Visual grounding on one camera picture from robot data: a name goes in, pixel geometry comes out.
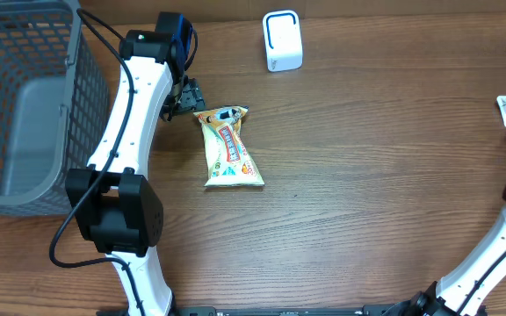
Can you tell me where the cream snack bag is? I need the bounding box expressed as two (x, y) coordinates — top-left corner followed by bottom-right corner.
(194, 105), (264, 187)

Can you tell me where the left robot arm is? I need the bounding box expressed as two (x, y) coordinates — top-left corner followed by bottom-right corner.
(65, 12), (204, 315)

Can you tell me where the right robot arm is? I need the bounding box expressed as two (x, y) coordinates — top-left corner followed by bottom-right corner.
(403, 186), (506, 315)

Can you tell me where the grey plastic shopping basket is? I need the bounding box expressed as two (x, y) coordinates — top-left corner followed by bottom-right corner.
(0, 1), (109, 216)

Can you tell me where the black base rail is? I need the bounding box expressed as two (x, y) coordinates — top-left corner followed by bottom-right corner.
(97, 305), (489, 316)

